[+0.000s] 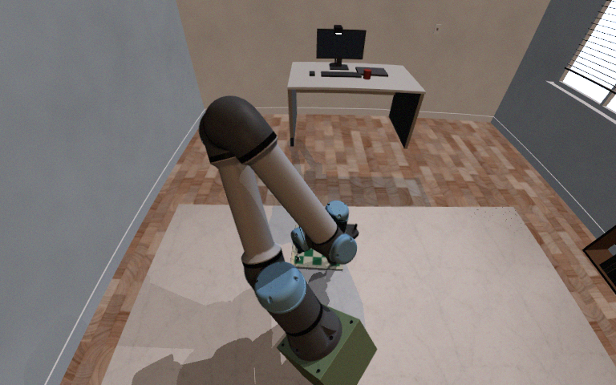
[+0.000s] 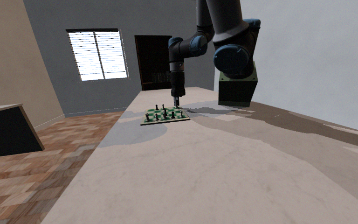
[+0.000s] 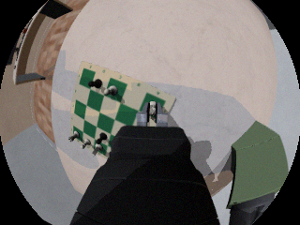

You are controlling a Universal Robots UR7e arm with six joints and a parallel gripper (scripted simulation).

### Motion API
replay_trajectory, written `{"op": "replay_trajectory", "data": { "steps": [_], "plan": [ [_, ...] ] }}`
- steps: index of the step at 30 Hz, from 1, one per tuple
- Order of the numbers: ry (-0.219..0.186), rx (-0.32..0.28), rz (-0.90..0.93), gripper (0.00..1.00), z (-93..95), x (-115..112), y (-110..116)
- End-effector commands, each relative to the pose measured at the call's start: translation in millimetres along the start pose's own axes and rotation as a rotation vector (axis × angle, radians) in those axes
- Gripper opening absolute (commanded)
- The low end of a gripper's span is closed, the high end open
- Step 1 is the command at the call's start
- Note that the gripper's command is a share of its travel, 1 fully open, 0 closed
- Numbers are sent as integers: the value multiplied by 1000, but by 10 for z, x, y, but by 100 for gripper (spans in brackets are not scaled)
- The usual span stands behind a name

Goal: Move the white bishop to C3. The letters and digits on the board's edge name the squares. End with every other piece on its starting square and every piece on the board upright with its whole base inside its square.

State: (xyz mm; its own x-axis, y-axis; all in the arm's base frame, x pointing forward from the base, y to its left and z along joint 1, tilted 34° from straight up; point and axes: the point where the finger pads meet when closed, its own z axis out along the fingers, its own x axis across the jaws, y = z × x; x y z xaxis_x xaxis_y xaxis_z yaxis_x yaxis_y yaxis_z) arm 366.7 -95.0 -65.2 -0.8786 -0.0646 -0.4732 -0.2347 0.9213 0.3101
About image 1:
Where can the green and cream chessboard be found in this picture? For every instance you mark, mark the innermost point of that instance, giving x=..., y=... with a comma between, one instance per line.
x=312, y=260

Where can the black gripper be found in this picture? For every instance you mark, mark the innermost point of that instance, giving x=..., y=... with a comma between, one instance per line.
x=352, y=231

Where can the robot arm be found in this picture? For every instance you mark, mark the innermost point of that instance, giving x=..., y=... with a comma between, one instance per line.
x=242, y=134

